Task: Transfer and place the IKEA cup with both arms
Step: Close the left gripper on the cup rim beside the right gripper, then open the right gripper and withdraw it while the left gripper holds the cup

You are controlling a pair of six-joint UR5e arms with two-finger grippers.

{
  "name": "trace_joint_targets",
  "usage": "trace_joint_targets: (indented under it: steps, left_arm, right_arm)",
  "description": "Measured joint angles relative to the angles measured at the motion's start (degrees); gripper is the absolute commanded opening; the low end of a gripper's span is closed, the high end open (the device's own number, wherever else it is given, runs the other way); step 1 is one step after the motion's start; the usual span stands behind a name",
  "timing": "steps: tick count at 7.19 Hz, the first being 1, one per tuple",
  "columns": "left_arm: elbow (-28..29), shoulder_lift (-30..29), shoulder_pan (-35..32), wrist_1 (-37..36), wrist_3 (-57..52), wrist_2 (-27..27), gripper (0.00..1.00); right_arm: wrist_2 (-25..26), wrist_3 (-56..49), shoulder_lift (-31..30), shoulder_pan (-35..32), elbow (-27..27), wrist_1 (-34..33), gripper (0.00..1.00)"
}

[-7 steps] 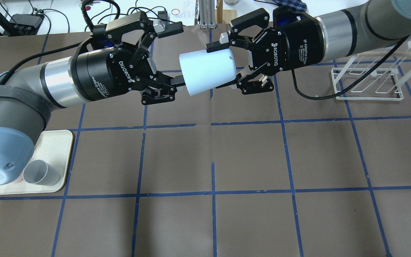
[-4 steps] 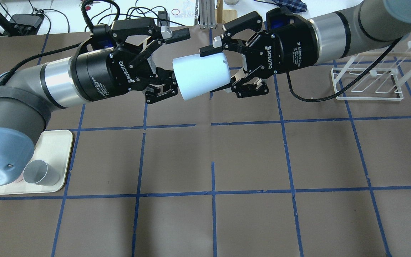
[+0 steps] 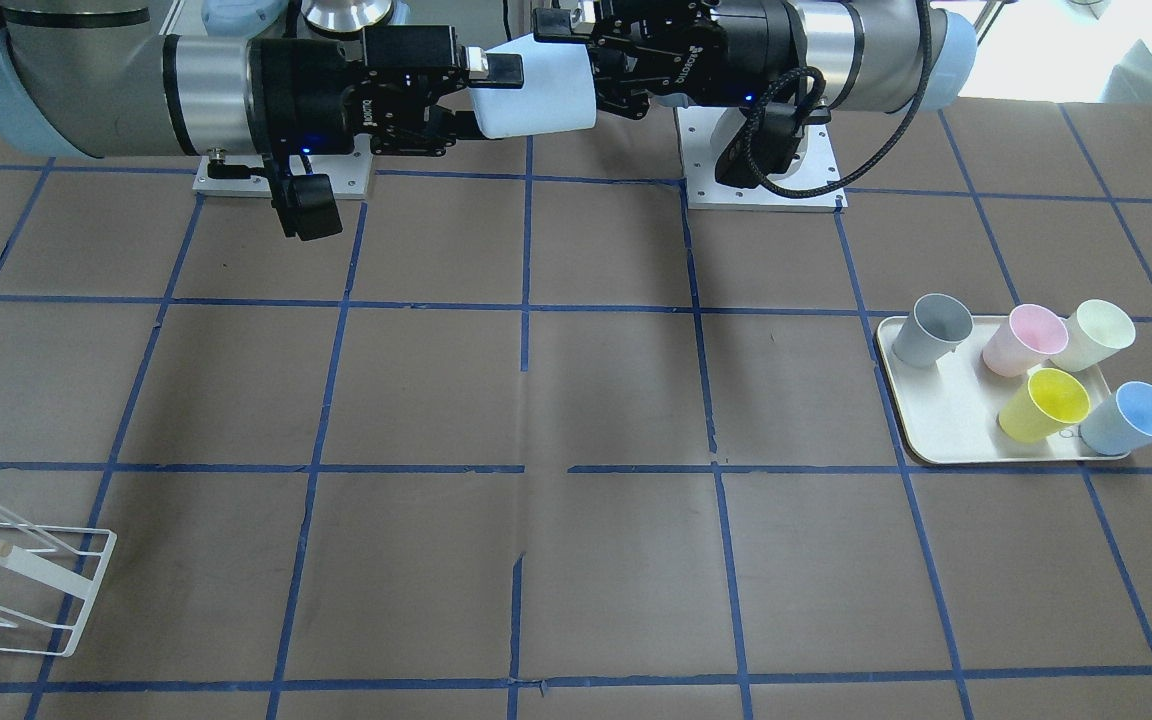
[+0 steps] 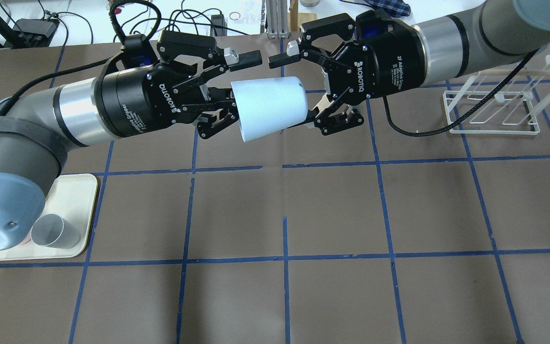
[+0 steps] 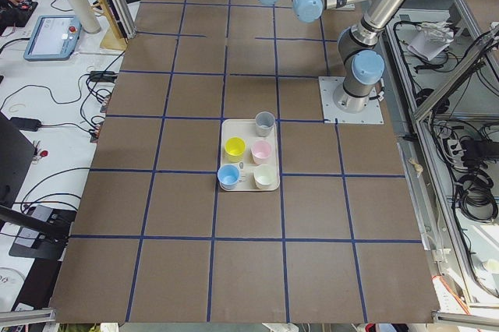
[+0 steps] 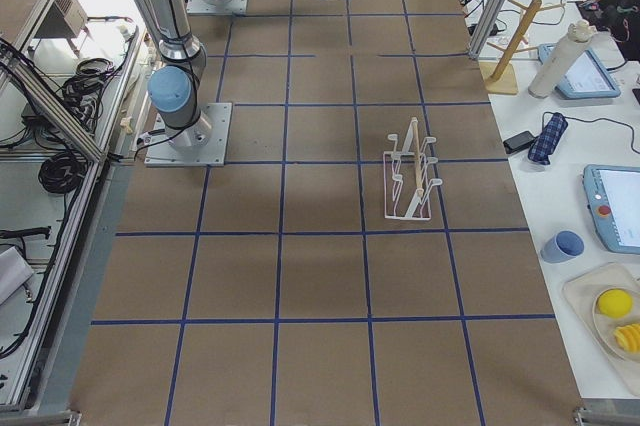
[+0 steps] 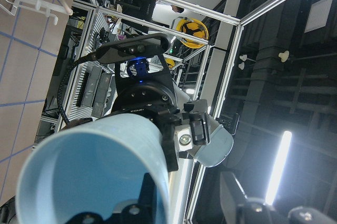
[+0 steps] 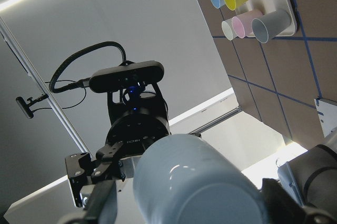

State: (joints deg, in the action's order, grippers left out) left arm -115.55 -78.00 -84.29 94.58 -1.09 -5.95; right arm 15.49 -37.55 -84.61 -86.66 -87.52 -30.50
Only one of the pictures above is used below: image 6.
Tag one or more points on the blue cup on side table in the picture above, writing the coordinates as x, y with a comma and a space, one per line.
563, 246

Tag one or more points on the black phone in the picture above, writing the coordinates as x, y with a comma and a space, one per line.
519, 142

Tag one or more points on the wooden mug tree stand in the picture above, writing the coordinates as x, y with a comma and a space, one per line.
499, 77

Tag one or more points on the plaid folded umbrella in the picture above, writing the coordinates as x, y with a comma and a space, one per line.
546, 143

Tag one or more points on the white cylindrical bottle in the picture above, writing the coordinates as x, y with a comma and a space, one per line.
563, 55

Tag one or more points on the blue teach pendant far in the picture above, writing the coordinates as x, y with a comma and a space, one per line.
587, 78

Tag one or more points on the blue teach pendant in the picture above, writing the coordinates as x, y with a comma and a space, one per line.
587, 78
612, 194

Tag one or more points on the blue teach pendant near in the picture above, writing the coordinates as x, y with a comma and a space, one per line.
612, 194

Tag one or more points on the cream tray side table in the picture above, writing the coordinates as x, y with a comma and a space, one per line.
582, 292

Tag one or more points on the yellow toy lemon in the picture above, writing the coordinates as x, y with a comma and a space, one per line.
614, 303

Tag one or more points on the person at desk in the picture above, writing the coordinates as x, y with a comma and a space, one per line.
621, 17

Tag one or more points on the white wire cup rack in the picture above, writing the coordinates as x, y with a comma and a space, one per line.
408, 179

